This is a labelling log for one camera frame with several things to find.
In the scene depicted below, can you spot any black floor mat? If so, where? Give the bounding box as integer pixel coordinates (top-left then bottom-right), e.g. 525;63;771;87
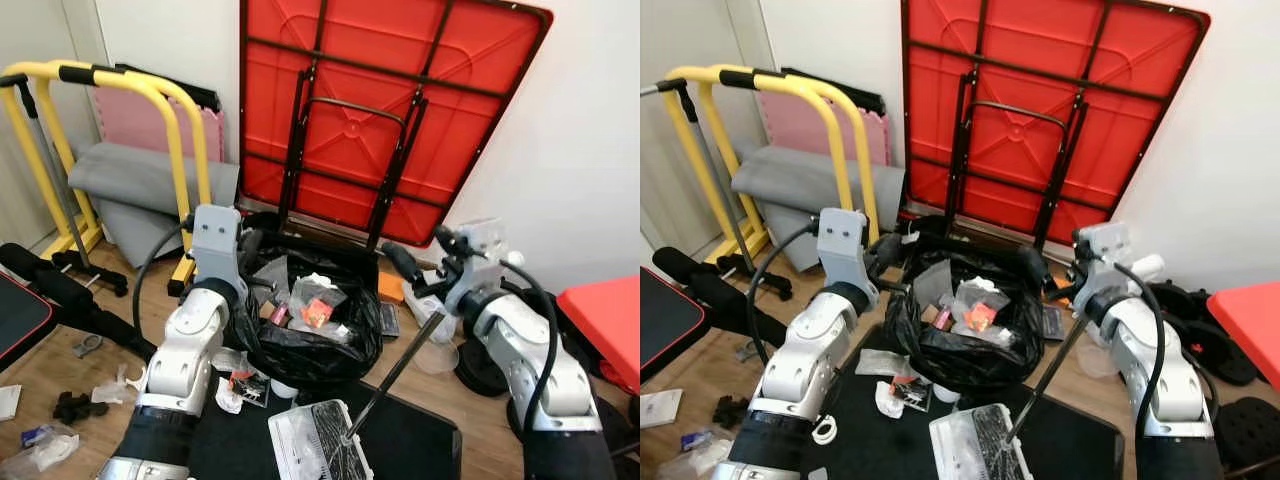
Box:
820;355;1126;480
185;375;463;480

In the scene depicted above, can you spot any clear plastic bag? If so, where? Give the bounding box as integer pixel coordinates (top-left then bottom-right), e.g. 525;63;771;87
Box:
405;265;461;346

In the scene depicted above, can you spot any clear plastic bowl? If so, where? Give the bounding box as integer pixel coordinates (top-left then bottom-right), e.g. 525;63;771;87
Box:
412;340;461;377
1078;345;1116;379

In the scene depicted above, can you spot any black weight plate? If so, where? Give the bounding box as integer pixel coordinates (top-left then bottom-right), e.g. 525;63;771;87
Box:
1185;320;1259;386
455;340;516;396
1210;395;1280;473

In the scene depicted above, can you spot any grey rolled mat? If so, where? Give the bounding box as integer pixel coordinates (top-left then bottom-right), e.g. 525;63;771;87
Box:
732;145;906;273
68;140;241;269

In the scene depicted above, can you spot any red and black packet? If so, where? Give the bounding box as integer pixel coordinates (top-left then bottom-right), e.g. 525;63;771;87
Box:
890;375;936;411
228;370;271;409

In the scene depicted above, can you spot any black metal bench foot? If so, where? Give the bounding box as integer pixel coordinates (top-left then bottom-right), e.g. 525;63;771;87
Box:
50;248;131;296
715;252;791;291

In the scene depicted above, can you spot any pink foam mat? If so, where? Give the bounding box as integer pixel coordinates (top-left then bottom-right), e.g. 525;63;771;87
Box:
95;85;226;166
755;88;891;169

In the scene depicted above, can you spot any black foam mat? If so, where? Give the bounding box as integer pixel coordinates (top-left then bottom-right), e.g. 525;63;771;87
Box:
115;65;221;111
780;68;886;113

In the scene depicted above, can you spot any red folded table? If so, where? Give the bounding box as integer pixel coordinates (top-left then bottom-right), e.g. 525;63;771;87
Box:
900;0;1213;251
238;0;554;251

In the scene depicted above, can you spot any red standing table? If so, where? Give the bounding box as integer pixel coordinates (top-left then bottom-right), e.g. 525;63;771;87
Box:
555;275;641;396
1205;283;1280;391

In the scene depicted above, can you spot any black red-trimmed bench pad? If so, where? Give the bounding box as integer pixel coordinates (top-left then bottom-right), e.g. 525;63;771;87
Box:
0;270;56;373
640;268;716;386

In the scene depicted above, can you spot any crumpled clear plastic wrap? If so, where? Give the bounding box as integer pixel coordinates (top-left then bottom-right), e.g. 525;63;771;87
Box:
0;425;81;476
655;440;741;480

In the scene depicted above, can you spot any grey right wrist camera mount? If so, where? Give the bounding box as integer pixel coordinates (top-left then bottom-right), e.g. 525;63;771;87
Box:
445;218;511;316
1075;222;1136;331

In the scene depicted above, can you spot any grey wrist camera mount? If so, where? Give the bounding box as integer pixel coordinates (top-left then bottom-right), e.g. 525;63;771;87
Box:
1075;222;1136;331
445;218;511;316
190;205;246;291
818;208;881;313

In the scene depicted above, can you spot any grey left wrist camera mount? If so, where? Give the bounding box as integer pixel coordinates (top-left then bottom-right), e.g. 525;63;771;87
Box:
190;205;246;291
818;208;881;313

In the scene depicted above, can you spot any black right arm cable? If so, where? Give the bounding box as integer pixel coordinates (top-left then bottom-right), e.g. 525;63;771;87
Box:
1115;260;1171;441
500;255;561;441

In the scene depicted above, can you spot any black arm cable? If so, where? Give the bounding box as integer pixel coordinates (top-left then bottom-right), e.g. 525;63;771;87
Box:
745;220;823;366
132;215;196;346
500;255;561;441
1115;260;1171;441

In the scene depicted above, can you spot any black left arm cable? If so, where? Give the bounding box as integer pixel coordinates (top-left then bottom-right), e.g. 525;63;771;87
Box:
745;220;823;366
132;215;196;346

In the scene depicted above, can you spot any yellow tubular frame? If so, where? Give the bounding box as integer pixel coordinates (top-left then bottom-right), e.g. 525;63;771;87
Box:
660;65;881;271
0;85;103;261
660;85;771;266
0;60;216;296

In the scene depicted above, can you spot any white plastic bracket piece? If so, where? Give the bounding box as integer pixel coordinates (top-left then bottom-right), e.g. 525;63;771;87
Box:
92;365;149;406

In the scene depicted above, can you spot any black strap bundle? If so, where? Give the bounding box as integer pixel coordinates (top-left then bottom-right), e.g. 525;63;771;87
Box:
712;395;761;429
52;392;109;426

